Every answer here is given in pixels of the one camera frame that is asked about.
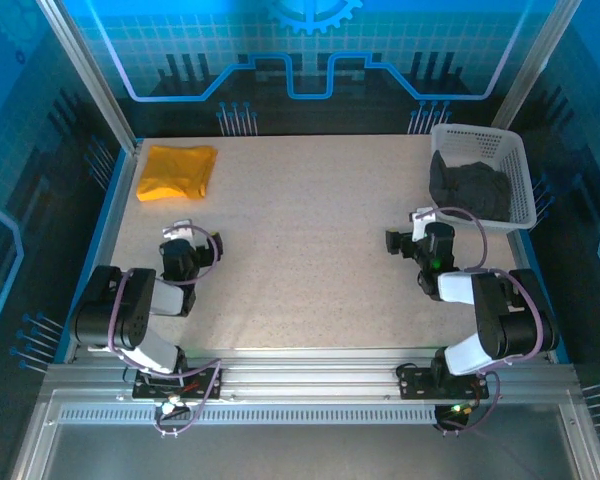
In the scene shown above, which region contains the aluminium mounting rail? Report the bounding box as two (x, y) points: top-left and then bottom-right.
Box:
(44, 347), (581, 401)

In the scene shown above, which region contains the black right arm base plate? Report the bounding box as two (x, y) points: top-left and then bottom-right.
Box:
(396, 363), (490, 400)

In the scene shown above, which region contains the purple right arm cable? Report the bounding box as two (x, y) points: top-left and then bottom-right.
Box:
(414, 207), (546, 437)

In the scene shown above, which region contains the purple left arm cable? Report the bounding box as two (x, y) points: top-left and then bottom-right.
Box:
(107, 222), (224, 437)

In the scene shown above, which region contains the aluminium frame post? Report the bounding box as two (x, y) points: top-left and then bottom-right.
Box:
(35, 0), (142, 151)
(490, 0), (584, 131)

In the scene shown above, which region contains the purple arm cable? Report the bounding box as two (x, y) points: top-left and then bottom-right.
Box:
(107, 222), (224, 437)
(414, 207), (546, 437)

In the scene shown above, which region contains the grey metal base frame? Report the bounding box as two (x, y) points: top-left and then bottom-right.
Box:
(9, 387), (600, 480)

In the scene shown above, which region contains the black t-shirt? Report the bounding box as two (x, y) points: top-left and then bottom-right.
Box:
(428, 149), (513, 223)

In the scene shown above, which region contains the white perforated plastic basket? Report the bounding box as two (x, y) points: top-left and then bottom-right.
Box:
(429, 123), (538, 230)

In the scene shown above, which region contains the yellow t-shirt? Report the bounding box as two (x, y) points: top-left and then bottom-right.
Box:
(136, 144), (218, 203)

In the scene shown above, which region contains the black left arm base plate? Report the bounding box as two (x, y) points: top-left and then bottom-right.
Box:
(131, 367), (225, 401)

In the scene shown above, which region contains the slotted grey cable duct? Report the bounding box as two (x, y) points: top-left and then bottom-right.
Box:
(57, 405), (441, 426)

